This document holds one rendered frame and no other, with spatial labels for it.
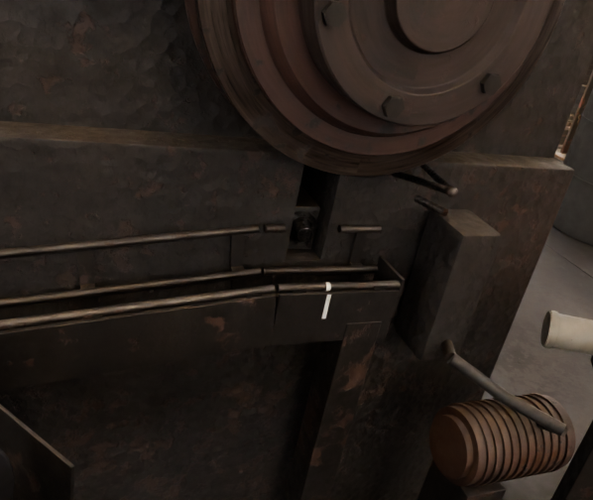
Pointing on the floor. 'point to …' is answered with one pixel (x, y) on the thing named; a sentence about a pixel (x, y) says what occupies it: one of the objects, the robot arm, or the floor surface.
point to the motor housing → (492, 447)
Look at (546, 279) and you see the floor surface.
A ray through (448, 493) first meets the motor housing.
